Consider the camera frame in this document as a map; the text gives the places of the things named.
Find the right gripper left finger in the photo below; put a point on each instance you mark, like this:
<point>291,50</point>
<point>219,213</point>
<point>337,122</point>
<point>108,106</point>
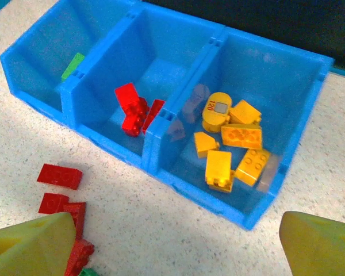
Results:
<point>31,250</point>

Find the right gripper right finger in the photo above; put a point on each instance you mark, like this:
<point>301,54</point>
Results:
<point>319,250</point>

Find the green lego brick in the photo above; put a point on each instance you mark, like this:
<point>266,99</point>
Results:
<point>72,66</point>
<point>88,272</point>

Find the long red lego brick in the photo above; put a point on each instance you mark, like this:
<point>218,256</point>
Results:
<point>59,176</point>
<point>131,110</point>

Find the long yellow lego brick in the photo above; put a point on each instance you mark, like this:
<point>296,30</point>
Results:
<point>241,136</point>

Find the round yellow lego piece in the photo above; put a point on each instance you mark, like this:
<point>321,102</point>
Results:
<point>217,112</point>

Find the blue three-compartment bin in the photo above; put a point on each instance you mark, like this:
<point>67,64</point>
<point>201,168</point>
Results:
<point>261,72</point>

